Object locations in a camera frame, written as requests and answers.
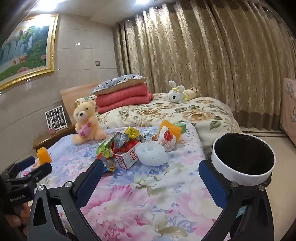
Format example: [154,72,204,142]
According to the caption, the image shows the green snack pouch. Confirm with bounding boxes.
[96,137,114,159]

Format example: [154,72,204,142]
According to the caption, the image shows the red white milk carton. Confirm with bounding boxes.
[115,143,139,170]

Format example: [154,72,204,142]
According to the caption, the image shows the white red plastic bag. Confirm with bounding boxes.
[158,126,177,152]

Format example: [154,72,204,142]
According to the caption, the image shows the red snack wrapper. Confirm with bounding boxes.
[111,140,139,157]

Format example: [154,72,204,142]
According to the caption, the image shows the green milk carton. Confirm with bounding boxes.
[174,121,187,133]

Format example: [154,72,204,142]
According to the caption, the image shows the white foam fruit net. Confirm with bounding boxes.
[135,142,168,167]

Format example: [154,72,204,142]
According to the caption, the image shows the yellow snack wrapper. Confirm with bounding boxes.
[125,126,140,140]

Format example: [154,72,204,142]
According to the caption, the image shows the white blue wrapper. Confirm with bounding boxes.
[138,131,154,143]

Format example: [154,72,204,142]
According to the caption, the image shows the white rimmed black trash bin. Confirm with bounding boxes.
[211,133,276,186]

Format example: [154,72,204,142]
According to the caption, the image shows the person's left hand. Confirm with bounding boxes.
[5,203,30,237]

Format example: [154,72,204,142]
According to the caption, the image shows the wooden nightstand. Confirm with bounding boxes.
[33,125,76,152]

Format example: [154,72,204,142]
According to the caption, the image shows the beige teddy bear plush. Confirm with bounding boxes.
[72,100,106,145]

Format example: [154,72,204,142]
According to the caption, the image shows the pink heart covered furniture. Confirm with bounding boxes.
[280,78,296,145]

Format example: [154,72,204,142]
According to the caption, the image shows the cream rose floral duvet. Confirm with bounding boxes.
[98,93,241,150]

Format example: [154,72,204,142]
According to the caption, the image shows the wooden headboard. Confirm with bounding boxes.
[60,84,97,124]

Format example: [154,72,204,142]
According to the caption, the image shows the cartoon print pillow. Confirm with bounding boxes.
[75,95,96,106]

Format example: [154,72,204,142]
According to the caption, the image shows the tan animal plush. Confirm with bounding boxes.
[184,86,201,101]

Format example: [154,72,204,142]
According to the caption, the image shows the gold framed landscape painting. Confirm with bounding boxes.
[1,14,59,91]

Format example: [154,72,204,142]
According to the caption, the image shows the white rabbit plush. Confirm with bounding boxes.
[168,80,188,103]

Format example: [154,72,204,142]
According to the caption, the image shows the blue patterned pillow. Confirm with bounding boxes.
[91,74,147,96]

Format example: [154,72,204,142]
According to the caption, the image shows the folded red blanket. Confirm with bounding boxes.
[96,84,154,114]

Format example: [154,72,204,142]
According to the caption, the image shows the beige patterned curtain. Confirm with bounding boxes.
[114,1,295,130]

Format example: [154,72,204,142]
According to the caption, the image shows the black white photo frame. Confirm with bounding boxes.
[45,105,67,131]

